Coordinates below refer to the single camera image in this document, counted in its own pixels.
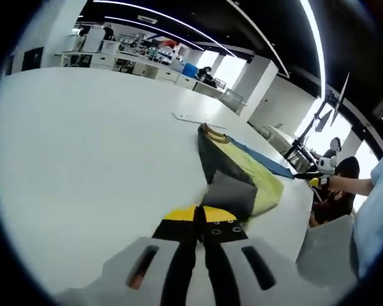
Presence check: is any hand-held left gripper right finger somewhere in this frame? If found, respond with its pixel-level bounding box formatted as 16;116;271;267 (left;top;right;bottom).
200;205;322;306

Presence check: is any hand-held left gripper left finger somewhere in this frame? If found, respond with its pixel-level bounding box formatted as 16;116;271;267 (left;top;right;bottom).
92;205;199;306

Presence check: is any yellow blue grey garment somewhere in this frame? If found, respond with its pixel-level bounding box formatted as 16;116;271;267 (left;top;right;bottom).
197;123;296;221

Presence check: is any white template sheet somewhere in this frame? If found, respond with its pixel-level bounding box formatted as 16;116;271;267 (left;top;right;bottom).
172;111;228;130

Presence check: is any person's right hand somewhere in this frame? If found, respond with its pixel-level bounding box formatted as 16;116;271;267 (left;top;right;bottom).
328;175;344;194

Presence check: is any person in light blue shirt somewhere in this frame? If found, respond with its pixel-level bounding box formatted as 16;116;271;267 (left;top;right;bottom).
352;143;383;282

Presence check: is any blue bin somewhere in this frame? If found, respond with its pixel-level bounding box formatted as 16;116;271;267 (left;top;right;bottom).
182;62;199;78

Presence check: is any white cabinet row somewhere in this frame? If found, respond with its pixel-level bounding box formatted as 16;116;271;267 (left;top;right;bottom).
53;50;226;97

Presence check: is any white box appliance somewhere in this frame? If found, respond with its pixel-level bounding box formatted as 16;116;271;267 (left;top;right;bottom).
82;27;105;54

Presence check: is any black cabinet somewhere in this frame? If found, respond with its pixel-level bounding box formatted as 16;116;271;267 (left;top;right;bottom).
21;47;45;72

